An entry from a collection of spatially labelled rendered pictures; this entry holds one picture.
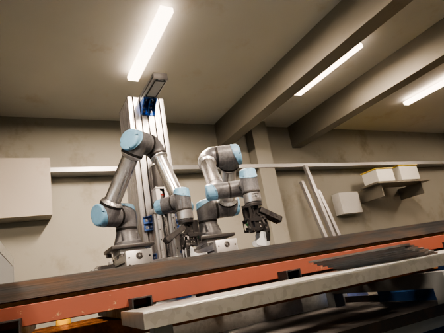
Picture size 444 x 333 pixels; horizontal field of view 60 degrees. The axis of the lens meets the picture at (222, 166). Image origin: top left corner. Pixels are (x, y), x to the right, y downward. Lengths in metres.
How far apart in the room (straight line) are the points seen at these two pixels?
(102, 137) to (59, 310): 4.69
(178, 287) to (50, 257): 4.11
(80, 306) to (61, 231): 4.16
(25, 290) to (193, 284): 0.41
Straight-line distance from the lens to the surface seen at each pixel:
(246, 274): 1.17
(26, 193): 4.99
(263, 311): 2.08
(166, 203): 1.81
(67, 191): 5.31
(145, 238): 2.37
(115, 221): 2.11
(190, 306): 0.77
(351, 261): 1.18
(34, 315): 1.05
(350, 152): 7.93
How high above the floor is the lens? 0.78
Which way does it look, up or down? 16 degrees up
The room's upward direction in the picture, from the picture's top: 10 degrees counter-clockwise
